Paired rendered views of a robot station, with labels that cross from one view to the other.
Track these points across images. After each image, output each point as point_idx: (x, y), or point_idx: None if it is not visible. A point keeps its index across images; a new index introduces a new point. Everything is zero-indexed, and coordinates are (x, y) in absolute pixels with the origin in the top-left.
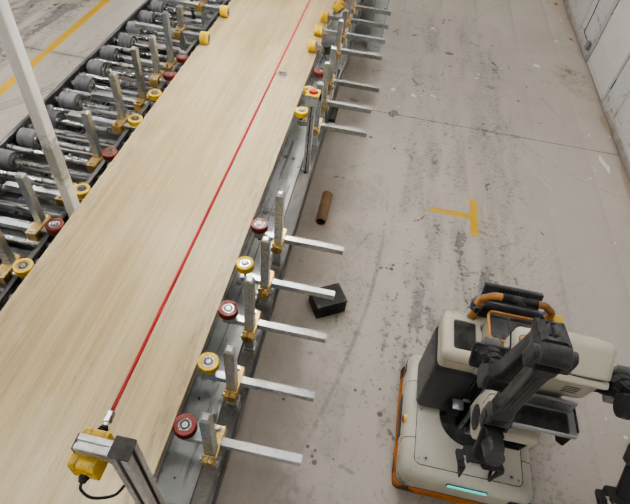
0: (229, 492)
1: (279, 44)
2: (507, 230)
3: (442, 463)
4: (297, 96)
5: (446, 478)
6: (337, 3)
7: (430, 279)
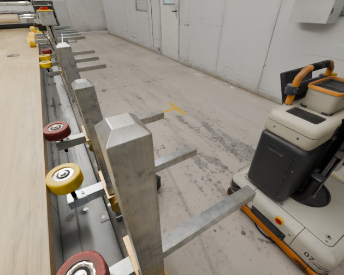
0: None
1: (4, 49)
2: (193, 106)
3: (338, 230)
4: (36, 59)
5: None
6: (37, 31)
7: (186, 140)
